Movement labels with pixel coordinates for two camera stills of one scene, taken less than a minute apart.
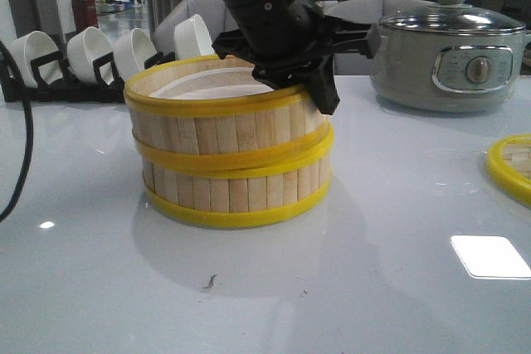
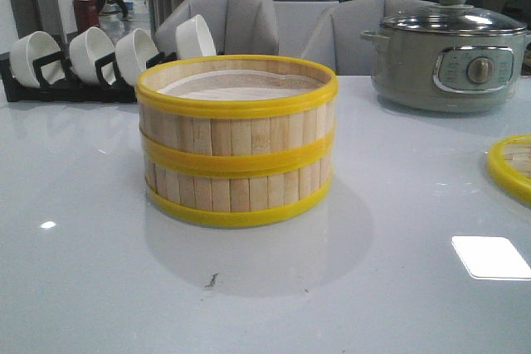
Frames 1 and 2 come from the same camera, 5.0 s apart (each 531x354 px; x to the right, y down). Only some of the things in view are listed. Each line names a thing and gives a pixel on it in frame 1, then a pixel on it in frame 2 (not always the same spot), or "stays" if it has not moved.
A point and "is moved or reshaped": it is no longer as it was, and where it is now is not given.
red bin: (85, 13) stays
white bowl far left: (31, 46) stays
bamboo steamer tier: (208, 113) is moved or reshaped
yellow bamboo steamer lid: (509, 162) stays
